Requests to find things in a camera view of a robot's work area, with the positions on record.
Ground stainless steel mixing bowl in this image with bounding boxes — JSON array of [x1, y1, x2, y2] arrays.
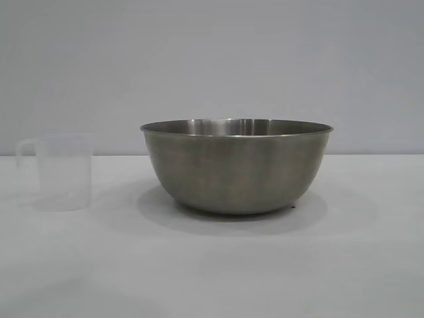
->
[[138, 117, 335, 216]]

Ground translucent plastic measuring cup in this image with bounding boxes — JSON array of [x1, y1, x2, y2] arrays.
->
[[15, 132, 95, 213]]

